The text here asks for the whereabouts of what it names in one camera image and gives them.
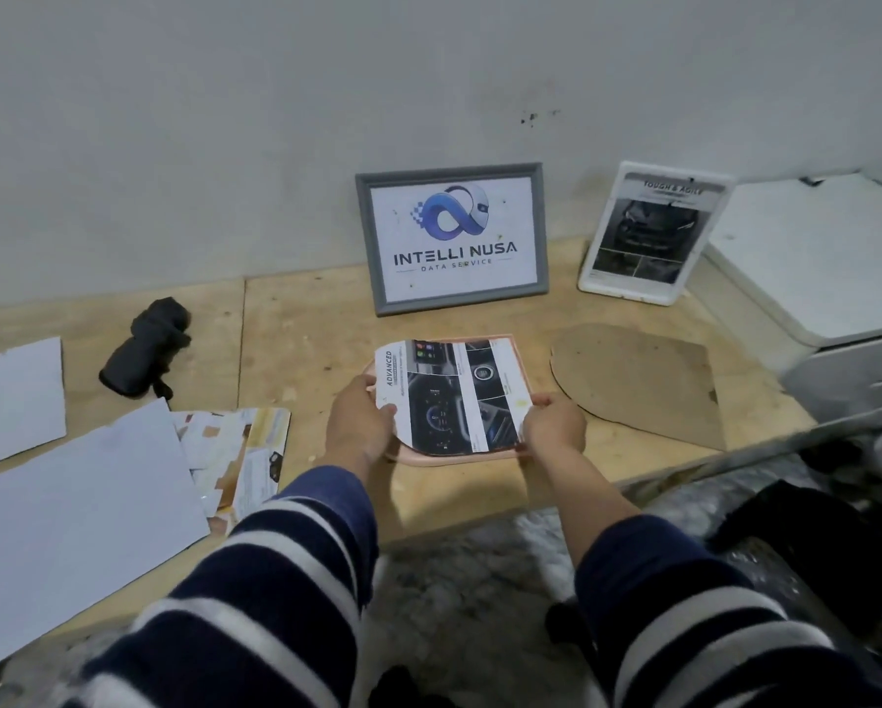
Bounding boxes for black stool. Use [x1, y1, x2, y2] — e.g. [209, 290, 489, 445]
[543, 596, 612, 708]

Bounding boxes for brown arched backing board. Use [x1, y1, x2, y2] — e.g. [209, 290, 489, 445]
[549, 323, 728, 452]

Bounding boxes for person's left forearm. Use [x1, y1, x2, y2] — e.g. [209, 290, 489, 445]
[64, 465, 380, 708]

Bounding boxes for black bag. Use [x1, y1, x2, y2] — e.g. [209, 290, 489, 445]
[709, 478, 882, 635]

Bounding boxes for person's black shoe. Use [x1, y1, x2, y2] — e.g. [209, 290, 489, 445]
[366, 664, 442, 708]

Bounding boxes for cut brochure pages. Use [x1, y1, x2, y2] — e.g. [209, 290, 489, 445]
[172, 407, 292, 536]

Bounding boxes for person's right hand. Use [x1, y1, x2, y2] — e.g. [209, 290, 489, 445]
[518, 392, 588, 458]

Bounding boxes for large white paper sheet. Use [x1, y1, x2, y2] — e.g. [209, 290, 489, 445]
[0, 397, 212, 679]

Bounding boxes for white cabinet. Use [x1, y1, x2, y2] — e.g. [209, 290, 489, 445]
[688, 167, 882, 425]

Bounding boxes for black cleaning cloth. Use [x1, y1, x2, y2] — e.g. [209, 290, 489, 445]
[98, 297, 193, 400]

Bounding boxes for white cut paper sheet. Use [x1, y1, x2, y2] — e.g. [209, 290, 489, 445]
[0, 336, 67, 473]

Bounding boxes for person's left hand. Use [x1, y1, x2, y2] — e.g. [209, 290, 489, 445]
[325, 374, 398, 473]

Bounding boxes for pink arched photo frame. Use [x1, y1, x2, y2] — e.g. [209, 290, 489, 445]
[364, 333, 536, 468]

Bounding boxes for double-sided arched brochure picture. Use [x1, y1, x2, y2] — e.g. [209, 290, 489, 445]
[374, 338, 532, 456]

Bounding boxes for grey rectangular photo frame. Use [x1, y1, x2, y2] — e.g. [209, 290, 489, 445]
[354, 162, 550, 318]

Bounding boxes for white rectangular photo frame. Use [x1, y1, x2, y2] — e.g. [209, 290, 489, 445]
[577, 160, 737, 307]

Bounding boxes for person's right forearm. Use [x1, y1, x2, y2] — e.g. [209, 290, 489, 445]
[536, 452, 882, 708]

